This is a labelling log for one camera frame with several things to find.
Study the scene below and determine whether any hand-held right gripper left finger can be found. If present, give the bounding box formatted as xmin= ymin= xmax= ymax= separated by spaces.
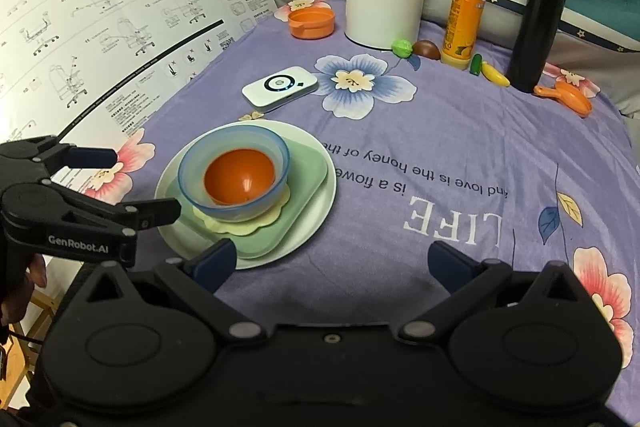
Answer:
xmin=80 ymin=238 xmax=266 ymax=343

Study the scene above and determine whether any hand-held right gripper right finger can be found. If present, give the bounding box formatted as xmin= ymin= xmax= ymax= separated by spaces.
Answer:
xmin=397 ymin=241 xmax=586 ymax=343

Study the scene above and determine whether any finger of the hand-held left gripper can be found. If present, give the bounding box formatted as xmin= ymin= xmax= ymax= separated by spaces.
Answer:
xmin=50 ymin=183 xmax=182 ymax=236
xmin=0 ymin=134 xmax=121 ymax=184

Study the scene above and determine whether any yellow flower-shaped plate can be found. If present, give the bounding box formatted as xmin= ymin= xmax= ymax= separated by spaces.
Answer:
xmin=192 ymin=184 xmax=292 ymax=238

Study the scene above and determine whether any blue transparent bowl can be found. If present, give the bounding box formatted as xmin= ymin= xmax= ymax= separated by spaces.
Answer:
xmin=178 ymin=125 xmax=291 ymax=223

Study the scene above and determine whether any clear plastic bowl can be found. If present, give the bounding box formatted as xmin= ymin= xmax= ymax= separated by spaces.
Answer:
xmin=186 ymin=131 xmax=287 ymax=210

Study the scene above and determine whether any orange bowl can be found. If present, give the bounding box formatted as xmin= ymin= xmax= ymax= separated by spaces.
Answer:
xmin=203 ymin=148 xmax=277 ymax=206

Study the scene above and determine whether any white round plate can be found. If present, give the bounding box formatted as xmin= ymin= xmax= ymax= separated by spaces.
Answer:
xmin=154 ymin=119 xmax=337 ymax=270

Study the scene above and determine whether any green square plate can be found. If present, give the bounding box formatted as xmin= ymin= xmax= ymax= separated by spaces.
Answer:
xmin=165 ymin=132 xmax=331 ymax=256

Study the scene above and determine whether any person's left hand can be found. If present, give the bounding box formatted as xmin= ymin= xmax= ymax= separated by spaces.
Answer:
xmin=0 ymin=252 xmax=48 ymax=328

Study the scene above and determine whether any wooden stool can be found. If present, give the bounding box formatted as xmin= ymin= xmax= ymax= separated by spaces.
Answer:
xmin=0 ymin=292 xmax=56 ymax=408

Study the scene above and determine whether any purple floral tablecloth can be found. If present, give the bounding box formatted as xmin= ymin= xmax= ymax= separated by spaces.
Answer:
xmin=80 ymin=0 xmax=640 ymax=408

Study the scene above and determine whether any white printed instruction sheet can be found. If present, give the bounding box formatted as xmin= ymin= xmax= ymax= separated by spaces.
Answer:
xmin=0 ymin=0 xmax=276 ymax=202

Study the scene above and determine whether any white remote device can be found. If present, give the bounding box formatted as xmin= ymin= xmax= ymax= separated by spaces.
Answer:
xmin=241 ymin=66 xmax=318 ymax=112

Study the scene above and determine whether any yellow toy banana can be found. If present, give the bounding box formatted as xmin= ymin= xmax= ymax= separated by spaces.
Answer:
xmin=481 ymin=62 xmax=511 ymax=88

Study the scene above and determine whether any orange toy pan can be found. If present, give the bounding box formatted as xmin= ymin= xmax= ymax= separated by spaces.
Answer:
xmin=533 ymin=81 xmax=593 ymax=118

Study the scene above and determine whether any brown toy fruit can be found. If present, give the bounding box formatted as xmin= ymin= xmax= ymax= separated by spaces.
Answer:
xmin=412 ymin=40 xmax=442 ymax=60

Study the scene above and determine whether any orange toy pot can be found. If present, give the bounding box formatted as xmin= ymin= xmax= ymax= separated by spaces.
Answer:
xmin=287 ymin=8 xmax=336 ymax=41

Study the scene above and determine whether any black thermos bottle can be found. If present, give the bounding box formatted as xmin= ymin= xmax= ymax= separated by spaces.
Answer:
xmin=505 ymin=0 xmax=571 ymax=94

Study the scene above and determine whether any yellow orange detergent bottle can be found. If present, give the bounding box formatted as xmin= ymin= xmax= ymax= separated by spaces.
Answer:
xmin=440 ymin=0 xmax=493 ymax=70

